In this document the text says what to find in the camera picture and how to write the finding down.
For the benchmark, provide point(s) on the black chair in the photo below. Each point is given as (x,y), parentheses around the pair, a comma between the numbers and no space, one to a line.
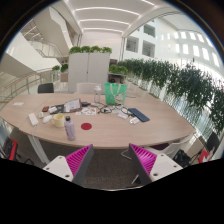
(45,88)

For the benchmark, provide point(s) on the white power strip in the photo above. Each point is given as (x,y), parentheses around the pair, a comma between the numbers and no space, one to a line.
(33,119)

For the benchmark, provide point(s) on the dark blue flat case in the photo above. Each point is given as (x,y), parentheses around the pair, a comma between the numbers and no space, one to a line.
(139,114)

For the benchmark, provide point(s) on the planter box with plants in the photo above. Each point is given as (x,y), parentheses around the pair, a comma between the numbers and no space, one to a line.
(64,71)

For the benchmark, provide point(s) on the printed magazine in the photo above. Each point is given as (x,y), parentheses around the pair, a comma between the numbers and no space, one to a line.
(73,105)

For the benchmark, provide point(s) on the white computer mouse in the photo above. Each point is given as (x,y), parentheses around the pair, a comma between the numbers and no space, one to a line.
(47,119)

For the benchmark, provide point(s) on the green plants on cabinet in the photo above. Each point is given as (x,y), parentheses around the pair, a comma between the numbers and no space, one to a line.
(90,49)

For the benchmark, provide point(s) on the white charger block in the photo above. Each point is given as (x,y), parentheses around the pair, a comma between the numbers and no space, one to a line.
(134,120)

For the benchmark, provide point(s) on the white tissue pack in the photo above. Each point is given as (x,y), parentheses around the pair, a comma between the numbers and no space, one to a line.
(53,110)

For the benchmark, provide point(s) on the purple drink bottle black cap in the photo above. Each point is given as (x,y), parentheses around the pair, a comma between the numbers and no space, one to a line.
(70,130)

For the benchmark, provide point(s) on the wooden-topped glass railing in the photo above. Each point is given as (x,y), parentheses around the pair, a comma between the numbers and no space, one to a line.
(20,85)

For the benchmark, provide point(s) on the black flat folder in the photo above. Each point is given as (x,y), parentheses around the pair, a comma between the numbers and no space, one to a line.
(60,108)

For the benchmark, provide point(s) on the red and black card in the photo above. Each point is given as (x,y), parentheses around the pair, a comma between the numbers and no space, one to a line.
(45,109)

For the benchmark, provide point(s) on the pale yellow mug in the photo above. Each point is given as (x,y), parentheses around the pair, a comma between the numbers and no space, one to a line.
(59,120)

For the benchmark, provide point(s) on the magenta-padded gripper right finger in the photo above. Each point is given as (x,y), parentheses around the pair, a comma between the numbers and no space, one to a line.
(160,166)

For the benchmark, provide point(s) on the white chair purple seat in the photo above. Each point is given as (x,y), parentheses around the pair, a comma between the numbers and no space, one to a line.
(173,148)

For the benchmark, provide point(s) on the white flat packet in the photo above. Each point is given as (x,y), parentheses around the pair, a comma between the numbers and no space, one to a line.
(122,115)

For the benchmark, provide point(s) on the green tote bag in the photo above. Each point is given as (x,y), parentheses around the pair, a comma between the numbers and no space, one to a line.
(115,94)

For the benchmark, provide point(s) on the sticker sheet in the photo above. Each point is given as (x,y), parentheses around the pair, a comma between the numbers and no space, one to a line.
(87,111)

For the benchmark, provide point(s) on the flat round red coaster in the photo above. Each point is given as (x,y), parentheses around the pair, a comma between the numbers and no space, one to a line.
(86,126)

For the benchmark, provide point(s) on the clear tumbler with lid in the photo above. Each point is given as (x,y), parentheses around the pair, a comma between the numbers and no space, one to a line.
(97,95)

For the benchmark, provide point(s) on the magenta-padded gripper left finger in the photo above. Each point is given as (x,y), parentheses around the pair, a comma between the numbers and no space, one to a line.
(63,166)

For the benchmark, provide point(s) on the white cabinet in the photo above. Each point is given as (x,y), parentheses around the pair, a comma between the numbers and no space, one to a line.
(88,71)

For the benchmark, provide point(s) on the ceiling light strips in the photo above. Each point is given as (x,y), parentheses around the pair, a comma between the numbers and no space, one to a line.
(106,22)

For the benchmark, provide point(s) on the red chair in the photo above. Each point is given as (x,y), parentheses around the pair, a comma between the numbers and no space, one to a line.
(11,148)

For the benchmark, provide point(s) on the row of green hedge plants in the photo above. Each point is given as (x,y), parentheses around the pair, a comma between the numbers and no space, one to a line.
(186,86)

